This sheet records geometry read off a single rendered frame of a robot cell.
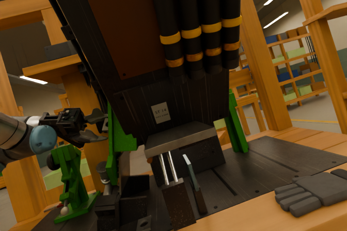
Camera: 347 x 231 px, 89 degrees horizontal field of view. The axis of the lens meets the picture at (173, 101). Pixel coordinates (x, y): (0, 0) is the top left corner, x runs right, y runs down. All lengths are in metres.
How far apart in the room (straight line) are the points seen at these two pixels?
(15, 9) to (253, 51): 1.25
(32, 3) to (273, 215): 1.29
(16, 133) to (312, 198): 0.70
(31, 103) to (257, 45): 11.63
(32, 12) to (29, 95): 11.00
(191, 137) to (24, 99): 11.99
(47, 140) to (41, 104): 11.25
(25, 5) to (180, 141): 1.07
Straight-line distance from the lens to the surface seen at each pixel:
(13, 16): 1.25
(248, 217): 0.52
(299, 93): 6.52
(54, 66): 0.94
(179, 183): 0.49
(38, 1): 1.22
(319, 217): 0.51
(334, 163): 0.71
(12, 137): 0.59
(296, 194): 0.55
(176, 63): 0.41
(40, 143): 0.60
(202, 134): 0.39
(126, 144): 0.58
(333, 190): 0.55
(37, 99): 11.94
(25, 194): 1.20
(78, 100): 1.01
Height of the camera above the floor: 1.21
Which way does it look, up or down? level
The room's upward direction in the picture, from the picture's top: 17 degrees counter-clockwise
